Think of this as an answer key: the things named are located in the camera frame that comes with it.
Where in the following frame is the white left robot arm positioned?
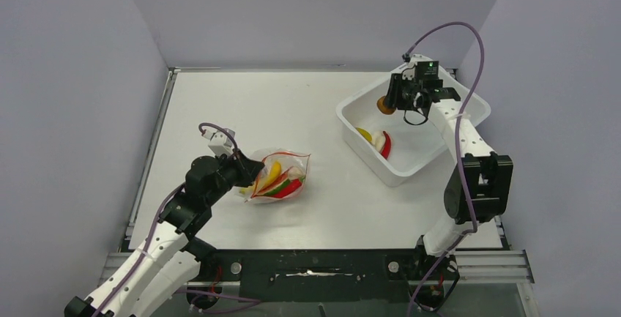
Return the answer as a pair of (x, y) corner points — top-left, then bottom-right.
(64, 70), (389, 316)

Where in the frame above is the yellow star fruit slice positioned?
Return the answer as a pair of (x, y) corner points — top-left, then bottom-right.
(355, 127), (373, 143)

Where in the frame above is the white garlic bulb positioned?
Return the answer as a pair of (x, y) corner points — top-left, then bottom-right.
(371, 131), (386, 153)

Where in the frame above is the watermelon slice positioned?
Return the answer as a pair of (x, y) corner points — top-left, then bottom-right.
(261, 179), (291, 197)

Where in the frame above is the red chili pepper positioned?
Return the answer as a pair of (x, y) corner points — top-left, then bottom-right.
(273, 177), (305, 199)
(379, 131), (393, 160)

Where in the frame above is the yellow banana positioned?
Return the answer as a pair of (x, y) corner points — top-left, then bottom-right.
(253, 161), (282, 193)

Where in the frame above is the clear zip top bag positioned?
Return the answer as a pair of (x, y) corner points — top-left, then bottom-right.
(237, 148), (311, 204)

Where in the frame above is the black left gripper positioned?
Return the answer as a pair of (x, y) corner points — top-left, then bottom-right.
(206, 148), (264, 206)

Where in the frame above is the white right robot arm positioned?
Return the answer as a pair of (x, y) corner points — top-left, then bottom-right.
(393, 61), (513, 278)

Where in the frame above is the beige ginger piece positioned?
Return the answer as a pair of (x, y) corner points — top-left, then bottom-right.
(287, 166), (306, 181)

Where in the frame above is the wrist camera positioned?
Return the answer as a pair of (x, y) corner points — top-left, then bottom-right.
(401, 54), (436, 80)
(202, 130), (234, 157)

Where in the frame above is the white plastic tub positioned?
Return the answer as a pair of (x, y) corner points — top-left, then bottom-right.
(335, 63), (491, 187)

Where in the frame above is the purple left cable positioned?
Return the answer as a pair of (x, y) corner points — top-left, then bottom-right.
(89, 122), (263, 317)

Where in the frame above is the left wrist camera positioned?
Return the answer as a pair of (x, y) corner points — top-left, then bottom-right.
(202, 130), (234, 157)

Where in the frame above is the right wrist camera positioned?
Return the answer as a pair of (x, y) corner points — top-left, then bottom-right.
(401, 54), (436, 80)

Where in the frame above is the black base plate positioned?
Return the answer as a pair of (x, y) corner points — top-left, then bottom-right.
(167, 249), (462, 306)

